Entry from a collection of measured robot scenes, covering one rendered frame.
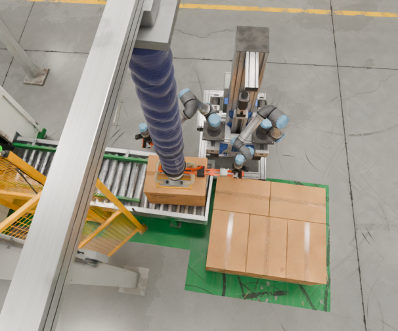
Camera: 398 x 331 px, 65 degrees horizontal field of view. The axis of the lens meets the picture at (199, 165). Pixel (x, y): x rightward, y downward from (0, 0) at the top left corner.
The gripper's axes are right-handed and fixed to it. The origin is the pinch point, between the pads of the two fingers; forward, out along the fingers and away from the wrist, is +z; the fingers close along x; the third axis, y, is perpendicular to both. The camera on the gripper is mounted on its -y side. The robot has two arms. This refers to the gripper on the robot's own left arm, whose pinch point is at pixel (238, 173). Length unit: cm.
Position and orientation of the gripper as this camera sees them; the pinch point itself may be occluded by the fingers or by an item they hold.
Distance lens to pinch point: 297.5
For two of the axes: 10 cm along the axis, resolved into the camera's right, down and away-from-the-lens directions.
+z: 0.2, 3.8, 9.3
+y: -10.0, -0.6, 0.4
